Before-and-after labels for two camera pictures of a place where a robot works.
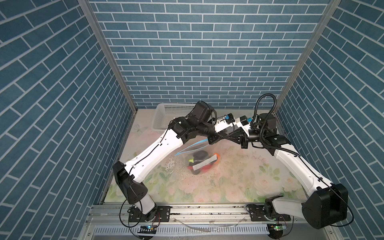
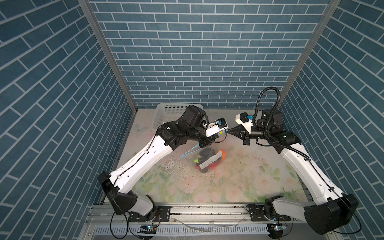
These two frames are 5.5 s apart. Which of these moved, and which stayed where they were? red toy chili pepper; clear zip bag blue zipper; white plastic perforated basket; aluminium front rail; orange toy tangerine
Moved: orange toy tangerine; clear zip bag blue zipper; red toy chili pepper
Stayed: aluminium front rail; white plastic perforated basket
